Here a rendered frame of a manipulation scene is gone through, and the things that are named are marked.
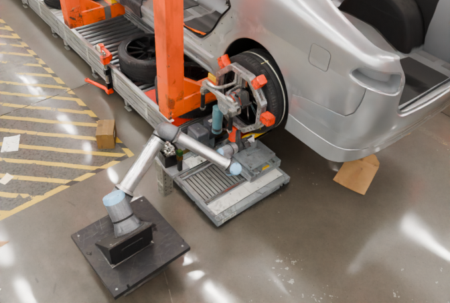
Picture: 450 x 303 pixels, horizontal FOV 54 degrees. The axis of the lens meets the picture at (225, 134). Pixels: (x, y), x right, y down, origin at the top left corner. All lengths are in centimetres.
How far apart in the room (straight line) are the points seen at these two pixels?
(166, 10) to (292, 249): 204
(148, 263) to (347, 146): 156
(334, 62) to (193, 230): 173
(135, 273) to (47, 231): 100
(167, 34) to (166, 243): 150
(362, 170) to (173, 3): 234
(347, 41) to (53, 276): 258
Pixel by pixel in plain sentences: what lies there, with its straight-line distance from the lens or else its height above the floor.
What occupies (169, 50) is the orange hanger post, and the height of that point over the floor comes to 119.
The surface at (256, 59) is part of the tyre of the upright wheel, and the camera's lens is 336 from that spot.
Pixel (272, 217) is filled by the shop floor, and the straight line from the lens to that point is 376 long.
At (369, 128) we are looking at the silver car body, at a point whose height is 113.
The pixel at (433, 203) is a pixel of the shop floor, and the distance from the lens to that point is 436.
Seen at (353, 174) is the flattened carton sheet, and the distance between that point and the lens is 429.
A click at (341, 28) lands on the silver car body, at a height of 168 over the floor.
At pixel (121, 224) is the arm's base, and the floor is 52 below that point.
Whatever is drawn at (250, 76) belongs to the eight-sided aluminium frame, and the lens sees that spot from 327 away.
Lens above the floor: 292
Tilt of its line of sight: 41 degrees down
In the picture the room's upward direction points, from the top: 4 degrees clockwise
